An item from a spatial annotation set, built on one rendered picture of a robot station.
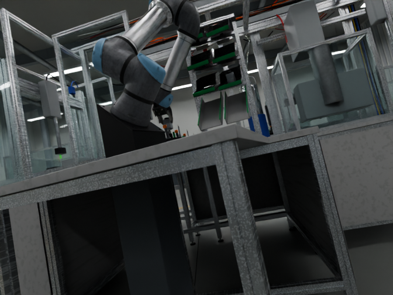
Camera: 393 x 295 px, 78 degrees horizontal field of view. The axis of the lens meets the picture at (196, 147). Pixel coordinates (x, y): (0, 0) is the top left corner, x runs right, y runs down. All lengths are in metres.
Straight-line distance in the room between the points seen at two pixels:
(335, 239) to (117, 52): 1.17
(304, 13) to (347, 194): 1.47
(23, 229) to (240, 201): 1.42
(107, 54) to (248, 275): 0.80
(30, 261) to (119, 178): 1.17
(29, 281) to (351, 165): 2.15
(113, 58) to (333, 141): 1.59
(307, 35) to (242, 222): 2.00
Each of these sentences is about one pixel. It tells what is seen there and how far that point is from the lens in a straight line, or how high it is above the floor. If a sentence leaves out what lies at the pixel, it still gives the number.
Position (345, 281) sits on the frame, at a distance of 1.36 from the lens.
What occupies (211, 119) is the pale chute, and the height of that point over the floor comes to 1.04.
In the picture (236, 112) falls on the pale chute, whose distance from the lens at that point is 1.41.
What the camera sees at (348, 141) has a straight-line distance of 2.04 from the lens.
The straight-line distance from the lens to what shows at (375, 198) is 2.12.
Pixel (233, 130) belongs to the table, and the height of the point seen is 0.85.
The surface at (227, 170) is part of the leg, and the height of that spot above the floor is 0.77.
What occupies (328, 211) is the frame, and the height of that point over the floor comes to 0.48.
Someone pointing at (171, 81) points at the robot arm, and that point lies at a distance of 1.22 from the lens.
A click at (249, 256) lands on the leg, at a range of 0.54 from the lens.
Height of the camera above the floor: 0.79
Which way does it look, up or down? 5 degrees up
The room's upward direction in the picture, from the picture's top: 12 degrees counter-clockwise
